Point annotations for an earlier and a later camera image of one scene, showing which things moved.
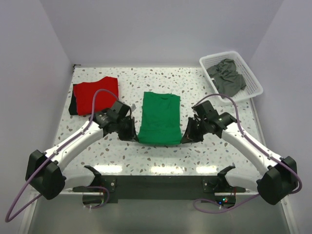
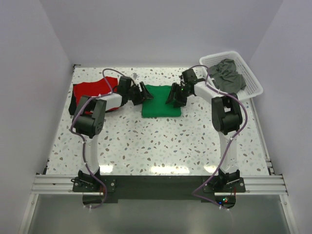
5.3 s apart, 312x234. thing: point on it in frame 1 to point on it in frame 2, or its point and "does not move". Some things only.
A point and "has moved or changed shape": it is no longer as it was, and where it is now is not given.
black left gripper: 131,135 to 141,97
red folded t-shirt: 85,91 does not move
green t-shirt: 161,119 has moved or changed shape
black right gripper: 190,136 to 180,102
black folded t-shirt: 72,108 does not move
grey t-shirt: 228,81 does not move
